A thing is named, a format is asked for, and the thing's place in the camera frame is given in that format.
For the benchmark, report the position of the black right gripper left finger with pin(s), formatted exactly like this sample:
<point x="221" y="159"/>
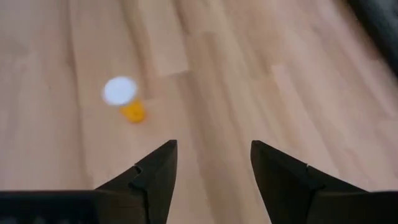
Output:
<point x="155" y="186"/>

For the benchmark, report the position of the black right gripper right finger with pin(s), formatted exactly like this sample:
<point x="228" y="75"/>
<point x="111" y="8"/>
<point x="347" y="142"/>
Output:
<point x="280" y="186"/>

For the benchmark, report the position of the amber pill bottle white cap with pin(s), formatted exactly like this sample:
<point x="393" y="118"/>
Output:
<point x="119" y="90"/>

